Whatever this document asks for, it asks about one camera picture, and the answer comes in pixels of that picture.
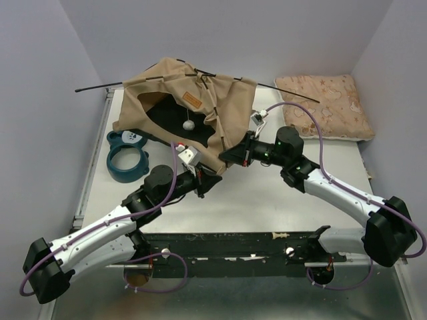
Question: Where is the white chess piece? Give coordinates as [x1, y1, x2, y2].
[272, 232, 290, 239]

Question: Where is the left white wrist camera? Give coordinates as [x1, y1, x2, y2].
[175, 143, 202, 176]

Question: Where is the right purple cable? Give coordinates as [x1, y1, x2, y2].
[262, 101, 427, 291]

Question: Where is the beige fabric pet tent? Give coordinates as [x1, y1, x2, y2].
[113, 57, 257, 175]

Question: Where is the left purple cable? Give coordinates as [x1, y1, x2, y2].
[19, 141, 189, 297]

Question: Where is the teal bowl stand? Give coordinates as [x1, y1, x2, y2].
[106, 131, 149, 183]

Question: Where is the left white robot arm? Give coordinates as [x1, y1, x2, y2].
[19, 165, 222, 304]

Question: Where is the white pompom toy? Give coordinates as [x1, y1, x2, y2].
[182, 120, 195, 131]

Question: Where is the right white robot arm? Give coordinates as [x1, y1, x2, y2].
[219, 127, 417, 267]

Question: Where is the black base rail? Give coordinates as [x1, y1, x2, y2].
[123, 231, 346, 280]

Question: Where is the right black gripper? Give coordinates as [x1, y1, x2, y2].
[220, 129, 288, 167]

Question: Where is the pink patterned pillow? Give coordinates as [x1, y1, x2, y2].
[274, 74, 375, 141]

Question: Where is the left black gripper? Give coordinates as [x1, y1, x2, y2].
[158, 163, 223, 207]

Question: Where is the purple cable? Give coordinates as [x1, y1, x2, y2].
[19, 141, 189, 297]
[262, 101, 427, 291]

